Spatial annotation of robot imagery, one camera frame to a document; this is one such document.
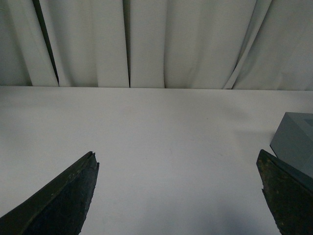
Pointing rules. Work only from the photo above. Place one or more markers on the white curtain backdrop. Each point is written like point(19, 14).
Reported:
point(195, 44)

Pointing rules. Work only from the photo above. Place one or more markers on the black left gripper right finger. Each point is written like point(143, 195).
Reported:
point(288, 193)

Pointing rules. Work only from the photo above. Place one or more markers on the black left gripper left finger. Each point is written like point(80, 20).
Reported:
point(60, 207)

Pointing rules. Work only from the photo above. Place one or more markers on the gray square base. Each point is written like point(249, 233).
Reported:
point(293, 141)

